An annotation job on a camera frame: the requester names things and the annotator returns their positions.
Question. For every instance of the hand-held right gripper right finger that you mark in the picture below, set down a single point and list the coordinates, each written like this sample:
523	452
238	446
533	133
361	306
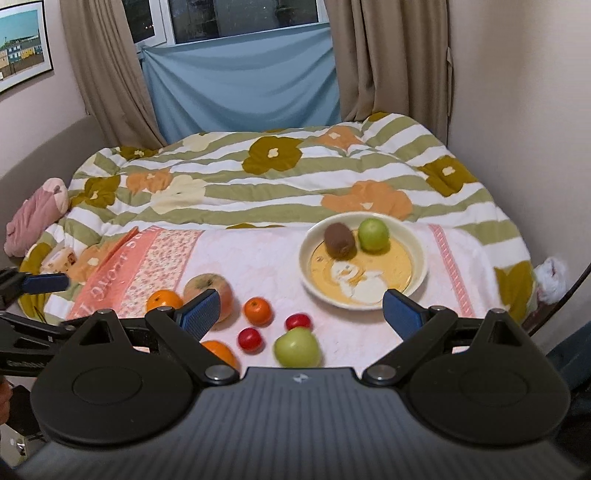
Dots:
399	314

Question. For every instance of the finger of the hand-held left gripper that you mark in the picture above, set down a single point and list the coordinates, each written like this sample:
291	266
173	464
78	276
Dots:
37	328
44	282

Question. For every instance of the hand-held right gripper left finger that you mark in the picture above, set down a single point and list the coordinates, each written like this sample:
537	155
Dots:
203	314

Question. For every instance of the red yellow apple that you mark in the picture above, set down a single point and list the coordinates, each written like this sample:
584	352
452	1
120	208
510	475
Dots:
203	285

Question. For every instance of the large orange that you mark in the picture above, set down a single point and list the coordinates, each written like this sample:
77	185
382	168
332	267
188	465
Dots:
161	300
219	351

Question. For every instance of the cream yellow printed bowl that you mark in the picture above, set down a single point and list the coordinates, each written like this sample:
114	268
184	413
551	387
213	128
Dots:
399	263

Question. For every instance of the red cherry tomato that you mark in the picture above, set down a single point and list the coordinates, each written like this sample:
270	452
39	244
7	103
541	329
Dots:
250	340
298	321

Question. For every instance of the small mandarin orange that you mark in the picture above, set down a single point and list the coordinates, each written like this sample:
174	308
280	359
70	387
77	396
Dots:
257	311

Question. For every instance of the large green apple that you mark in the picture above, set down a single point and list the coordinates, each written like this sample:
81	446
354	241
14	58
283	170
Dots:
298	348

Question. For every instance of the small yellow packet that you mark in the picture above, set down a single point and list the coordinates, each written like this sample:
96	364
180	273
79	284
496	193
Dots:
57	261

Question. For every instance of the pink plush toy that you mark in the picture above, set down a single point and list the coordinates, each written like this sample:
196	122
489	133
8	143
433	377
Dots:
37	207

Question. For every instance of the pink white printed towel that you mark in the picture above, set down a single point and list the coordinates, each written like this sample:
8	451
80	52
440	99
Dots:
258	258

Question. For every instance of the small green apple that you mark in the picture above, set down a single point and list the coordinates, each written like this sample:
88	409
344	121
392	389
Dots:
374	234

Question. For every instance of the brown kiwi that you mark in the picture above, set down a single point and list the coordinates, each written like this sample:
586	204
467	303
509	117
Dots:
339	240

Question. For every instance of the grey headboard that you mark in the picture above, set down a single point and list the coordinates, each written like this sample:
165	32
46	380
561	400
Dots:
37	152

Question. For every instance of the floral striped quilt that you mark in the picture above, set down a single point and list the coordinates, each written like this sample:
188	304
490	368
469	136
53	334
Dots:
277	184

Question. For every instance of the white plastic bag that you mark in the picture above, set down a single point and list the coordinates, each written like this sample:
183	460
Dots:
551	277

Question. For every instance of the beige curtain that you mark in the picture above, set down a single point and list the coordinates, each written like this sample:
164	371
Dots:
388	60
106	69

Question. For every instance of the blue cloth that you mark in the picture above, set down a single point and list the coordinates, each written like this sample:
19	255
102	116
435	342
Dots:
240	83

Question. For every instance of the window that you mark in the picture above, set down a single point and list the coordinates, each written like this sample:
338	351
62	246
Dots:
240	14

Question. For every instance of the framed wall picture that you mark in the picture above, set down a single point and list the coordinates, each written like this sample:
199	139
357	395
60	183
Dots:
23	41

